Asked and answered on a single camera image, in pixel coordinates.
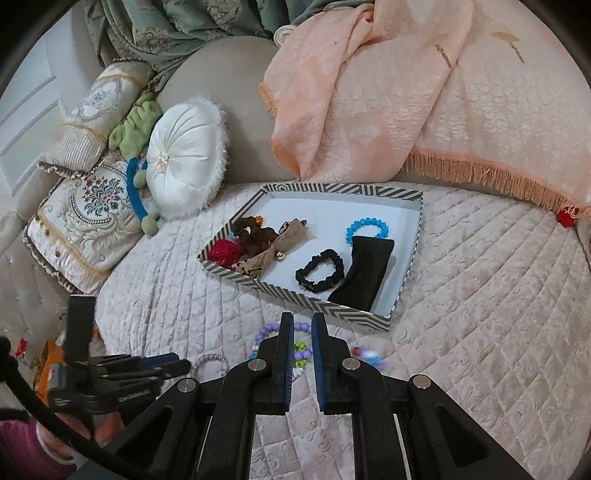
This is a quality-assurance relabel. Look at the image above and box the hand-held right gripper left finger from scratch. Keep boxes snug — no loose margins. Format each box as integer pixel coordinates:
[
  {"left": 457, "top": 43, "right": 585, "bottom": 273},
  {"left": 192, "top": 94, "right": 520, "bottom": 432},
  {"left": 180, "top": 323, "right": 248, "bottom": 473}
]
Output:
[{"left": 104, "top": 313, "right": 295, "bottom": 480}]

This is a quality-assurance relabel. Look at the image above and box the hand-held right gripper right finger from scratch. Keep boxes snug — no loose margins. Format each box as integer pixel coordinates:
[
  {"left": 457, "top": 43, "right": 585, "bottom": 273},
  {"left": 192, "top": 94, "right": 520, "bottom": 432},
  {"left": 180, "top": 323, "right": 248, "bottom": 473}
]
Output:
[{"left": 311, "top": 312, "right": 522, "bottom": 480}]

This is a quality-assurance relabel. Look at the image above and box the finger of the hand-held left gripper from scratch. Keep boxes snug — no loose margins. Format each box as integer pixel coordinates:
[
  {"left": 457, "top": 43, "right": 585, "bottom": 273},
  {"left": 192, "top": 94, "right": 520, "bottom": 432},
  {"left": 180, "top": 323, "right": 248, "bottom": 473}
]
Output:
[
  {"left": 90, "top": 353, "right": 182, "bottom": 371},
  {"left": 105, "top": 361, "right": 193, "bottom": 403}
]

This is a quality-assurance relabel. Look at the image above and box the purple bead bracelet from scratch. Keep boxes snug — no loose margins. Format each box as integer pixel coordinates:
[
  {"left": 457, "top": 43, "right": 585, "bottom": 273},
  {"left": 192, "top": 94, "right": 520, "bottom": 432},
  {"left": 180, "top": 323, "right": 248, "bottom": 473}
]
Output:
[{"left": 252, "top": 322, "right": 317, "bottom": 370}]

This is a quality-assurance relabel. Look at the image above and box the black scrunchie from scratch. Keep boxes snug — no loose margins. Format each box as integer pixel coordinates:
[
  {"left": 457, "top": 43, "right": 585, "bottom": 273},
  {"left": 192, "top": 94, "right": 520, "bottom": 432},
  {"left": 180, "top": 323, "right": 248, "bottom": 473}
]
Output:
[{"left": 295, "top": 248, "right": 346, "bottom": 294}]

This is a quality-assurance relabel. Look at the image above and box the black fabric pouch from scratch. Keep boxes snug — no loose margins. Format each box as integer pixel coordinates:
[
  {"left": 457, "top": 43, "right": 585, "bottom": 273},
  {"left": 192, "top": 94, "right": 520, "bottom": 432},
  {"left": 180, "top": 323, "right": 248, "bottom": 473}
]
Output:
[{"left": 329, "top": 235, "right": 395, "bottom": 312}]

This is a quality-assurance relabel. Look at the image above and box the shiny red bow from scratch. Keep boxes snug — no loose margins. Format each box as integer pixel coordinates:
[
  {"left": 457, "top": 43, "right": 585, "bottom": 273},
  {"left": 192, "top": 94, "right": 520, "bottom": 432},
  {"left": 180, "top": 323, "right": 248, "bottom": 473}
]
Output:
[{"left": 207, "top": 237, "right": 245, "bottom": 267}]

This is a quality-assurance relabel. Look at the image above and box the leopard print bow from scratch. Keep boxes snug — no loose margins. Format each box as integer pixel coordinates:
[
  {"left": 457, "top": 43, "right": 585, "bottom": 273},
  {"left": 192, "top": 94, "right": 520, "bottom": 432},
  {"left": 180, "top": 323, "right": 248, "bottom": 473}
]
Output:
[{"left": 231, "top": 219, "right": 309, "bottom": 280}]

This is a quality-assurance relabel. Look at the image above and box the brown scrunchie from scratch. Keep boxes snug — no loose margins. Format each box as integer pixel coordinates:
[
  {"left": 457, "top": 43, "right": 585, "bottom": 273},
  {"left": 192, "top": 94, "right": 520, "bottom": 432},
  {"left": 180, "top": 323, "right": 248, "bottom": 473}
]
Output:
[{"left": 229, "top": 215, "right": 280, "bottom": 259}]

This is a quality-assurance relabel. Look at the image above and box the striped cardboard box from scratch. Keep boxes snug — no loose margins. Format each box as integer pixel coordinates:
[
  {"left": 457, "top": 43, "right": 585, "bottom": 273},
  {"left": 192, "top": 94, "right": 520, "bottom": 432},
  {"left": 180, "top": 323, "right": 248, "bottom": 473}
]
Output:
[{"left": 198, "top": 181, "right": 424, "bottom": 332}]

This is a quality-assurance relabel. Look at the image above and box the blue bead bracelet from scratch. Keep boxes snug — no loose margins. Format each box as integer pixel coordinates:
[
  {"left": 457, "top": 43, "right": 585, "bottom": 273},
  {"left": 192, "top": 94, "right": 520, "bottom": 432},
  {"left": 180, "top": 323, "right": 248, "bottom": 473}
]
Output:
[{"left": 344, "top": 217, "right": 387, "bottom": 245}]

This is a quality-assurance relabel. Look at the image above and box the person's left forearm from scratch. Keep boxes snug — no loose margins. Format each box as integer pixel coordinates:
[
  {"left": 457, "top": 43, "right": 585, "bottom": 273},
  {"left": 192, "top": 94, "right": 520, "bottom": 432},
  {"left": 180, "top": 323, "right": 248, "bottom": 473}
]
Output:
[{"left": 0, "top": 418, "right": 77, "bottom": 480}]

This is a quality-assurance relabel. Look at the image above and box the person's left hand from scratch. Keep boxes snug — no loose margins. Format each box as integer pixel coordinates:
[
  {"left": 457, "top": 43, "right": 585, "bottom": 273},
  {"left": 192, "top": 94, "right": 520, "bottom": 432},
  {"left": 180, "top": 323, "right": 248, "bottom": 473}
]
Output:
[{"left": 37, "top": 411, "right": 125, "bottom": 462}]

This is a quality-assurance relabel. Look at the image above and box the orange packet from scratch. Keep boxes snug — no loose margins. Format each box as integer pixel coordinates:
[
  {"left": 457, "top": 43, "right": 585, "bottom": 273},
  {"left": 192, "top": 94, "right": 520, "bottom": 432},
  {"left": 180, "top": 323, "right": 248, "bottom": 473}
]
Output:
[{"left": 36, "top": 340, "right": 65, "bottom": 398}]

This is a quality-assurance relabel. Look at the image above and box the floral embroidered cushion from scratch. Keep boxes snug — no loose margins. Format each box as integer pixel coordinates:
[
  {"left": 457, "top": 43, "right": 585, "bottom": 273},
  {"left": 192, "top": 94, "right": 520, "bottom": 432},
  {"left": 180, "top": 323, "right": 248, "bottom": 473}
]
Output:
[{"left": 23, "top": 154, "right": 160, "bottom": 296}]

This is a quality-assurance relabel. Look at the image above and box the quilted cream bedspread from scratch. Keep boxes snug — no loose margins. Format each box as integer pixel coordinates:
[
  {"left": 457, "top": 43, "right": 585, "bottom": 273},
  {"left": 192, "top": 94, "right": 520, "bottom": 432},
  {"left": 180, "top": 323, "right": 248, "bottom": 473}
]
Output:
[{"left": 95, "top": 180, "right": 591, "bottom": 480}]

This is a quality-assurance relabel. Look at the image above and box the round white satin pillow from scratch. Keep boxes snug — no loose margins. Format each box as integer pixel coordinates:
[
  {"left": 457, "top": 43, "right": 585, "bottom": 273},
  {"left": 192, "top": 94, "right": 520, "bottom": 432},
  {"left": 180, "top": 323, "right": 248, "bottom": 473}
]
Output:
[{"left": 145, "top": 95, "right": 230, "bottom": 219}]

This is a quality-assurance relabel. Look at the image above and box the green and blue plush toy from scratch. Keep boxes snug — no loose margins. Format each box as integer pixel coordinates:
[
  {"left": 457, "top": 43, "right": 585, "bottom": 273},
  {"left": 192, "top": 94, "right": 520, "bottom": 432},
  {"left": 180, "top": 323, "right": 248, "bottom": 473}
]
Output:
[{"left": 108, "top": 92, "right": 162, "bottom": 237}]

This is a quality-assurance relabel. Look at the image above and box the cream striped bolster cushion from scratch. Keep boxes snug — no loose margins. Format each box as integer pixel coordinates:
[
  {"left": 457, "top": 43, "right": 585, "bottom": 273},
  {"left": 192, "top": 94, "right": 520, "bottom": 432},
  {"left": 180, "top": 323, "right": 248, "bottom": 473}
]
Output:
[{"left": 39, "top": 59, "right": 158, "bottom": 174}]

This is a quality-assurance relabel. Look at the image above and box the white panelled door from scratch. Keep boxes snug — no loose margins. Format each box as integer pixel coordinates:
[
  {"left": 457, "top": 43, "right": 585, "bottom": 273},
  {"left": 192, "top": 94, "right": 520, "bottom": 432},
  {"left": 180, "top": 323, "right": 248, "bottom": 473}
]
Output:
[{"left": 0, "top": 9, "right": 93, "bottom": 232}]

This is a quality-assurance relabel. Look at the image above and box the peach fringed blanket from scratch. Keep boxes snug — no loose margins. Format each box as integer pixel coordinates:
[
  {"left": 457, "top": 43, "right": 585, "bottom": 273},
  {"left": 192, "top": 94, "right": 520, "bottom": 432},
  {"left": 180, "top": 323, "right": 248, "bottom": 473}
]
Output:
[{"left": 259, "top": 0, "right": 591, "bottom": 227}]

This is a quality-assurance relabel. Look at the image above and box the beige upholstered headboard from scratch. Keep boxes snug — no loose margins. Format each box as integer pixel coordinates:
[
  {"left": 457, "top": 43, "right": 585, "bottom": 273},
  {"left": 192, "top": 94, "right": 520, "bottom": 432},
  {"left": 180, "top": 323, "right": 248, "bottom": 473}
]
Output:
[{"left": 157, "top": 37, "right": 301, "bottom": 185}]

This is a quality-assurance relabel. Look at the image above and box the green patterned curtain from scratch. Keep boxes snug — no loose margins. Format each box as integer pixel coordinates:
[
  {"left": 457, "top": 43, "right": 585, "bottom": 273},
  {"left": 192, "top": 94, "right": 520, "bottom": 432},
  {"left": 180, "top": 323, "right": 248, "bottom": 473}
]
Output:
[{"left": 90, "top": 0, "right": 370, "bottom": 79}]

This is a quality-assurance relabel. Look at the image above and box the green and white bead bracelet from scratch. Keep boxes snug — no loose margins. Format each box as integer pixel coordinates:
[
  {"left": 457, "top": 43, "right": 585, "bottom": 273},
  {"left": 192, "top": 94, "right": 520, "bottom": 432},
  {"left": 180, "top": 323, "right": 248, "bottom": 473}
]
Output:
[{"left": 292, "top": 340, "right": 308, "bottom": 380}]

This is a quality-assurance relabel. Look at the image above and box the pale pink bead bracelet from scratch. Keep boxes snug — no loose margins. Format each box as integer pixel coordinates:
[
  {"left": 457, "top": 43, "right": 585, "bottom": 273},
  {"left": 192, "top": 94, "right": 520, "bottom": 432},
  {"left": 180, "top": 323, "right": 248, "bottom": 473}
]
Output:
[{"left": 191, "top": 353, "right": 230, "bottom": 381}]

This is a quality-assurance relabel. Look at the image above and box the multicoloured bead bracelet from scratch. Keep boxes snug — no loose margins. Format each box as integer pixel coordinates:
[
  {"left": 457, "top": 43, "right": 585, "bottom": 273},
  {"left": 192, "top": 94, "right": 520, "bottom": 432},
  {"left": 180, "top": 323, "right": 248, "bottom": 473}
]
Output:
[{"left": 350, "top": 345, "right": 385, "bottom": 371}]

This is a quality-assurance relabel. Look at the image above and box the black cable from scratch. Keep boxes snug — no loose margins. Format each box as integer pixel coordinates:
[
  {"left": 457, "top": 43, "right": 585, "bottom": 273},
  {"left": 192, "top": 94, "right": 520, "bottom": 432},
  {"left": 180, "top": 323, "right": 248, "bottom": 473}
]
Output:
[{"left": 0, "top": 336, "right": 153, "bottom": 480}]

